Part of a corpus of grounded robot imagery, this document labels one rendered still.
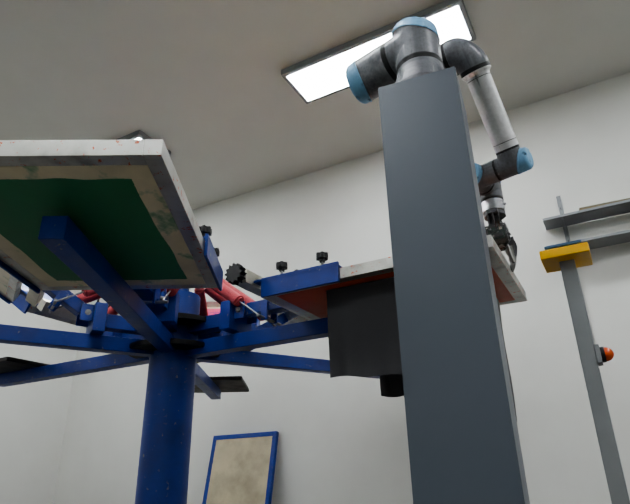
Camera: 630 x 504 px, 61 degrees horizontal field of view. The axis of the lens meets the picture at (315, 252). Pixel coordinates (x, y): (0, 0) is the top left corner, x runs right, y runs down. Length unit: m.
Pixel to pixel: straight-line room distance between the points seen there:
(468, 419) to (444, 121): 0.62
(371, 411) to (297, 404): 0.63
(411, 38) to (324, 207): 3.46
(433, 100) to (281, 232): 3.77
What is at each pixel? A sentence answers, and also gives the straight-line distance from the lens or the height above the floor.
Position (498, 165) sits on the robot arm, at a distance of 1.84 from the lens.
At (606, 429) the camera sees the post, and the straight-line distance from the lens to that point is 1.62.
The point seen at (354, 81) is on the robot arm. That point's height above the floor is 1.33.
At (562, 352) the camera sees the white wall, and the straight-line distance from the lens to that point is 3.84.
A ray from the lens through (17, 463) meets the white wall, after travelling 5.96.
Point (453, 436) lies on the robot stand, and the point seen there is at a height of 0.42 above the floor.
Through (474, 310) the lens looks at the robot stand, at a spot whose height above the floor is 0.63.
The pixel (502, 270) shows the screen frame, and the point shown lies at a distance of 1.80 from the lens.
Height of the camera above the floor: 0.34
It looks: 23 degrees up
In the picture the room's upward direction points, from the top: 1 degrees counter-clockwise
